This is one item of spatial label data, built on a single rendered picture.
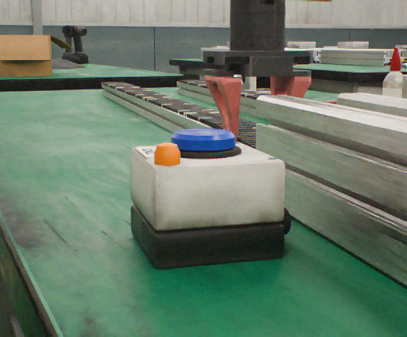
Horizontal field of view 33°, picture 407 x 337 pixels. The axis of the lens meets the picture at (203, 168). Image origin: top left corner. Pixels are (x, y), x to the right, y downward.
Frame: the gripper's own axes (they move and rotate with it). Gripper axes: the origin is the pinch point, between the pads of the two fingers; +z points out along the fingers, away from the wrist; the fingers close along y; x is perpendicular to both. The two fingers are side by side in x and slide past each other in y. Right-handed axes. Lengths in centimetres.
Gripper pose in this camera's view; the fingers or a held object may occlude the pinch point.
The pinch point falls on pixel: (255, 137)
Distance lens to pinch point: 73.0
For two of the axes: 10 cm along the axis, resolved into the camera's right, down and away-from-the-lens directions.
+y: 9.6, -0.5, 2.6
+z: 0.0, 9.8, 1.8
